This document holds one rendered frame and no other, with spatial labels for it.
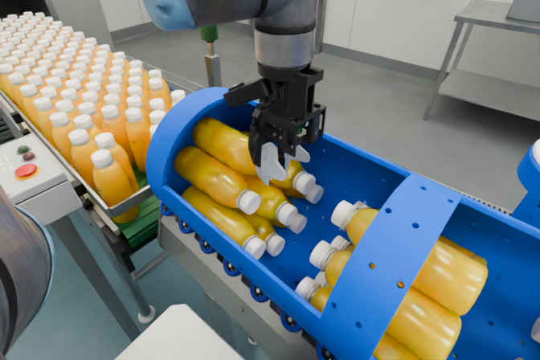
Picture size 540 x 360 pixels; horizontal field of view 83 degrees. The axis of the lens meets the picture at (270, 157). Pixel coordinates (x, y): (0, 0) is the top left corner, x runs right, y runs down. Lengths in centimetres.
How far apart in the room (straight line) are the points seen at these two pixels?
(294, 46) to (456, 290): 34
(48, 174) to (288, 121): 51
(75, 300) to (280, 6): 177
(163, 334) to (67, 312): 153
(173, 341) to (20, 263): 19
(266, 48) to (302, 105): 8
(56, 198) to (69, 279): 129
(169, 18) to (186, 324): 31
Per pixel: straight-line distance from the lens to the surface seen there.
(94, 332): 180
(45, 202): 76
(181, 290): 176
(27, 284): 26
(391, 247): 37
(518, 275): 62
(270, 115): 42
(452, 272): 43
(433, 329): 44
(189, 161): 61
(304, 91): 39
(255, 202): 54
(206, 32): 112
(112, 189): 77
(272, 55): 38
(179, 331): 39
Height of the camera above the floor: 150
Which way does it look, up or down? 39 degrees down
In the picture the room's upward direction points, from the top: straight up
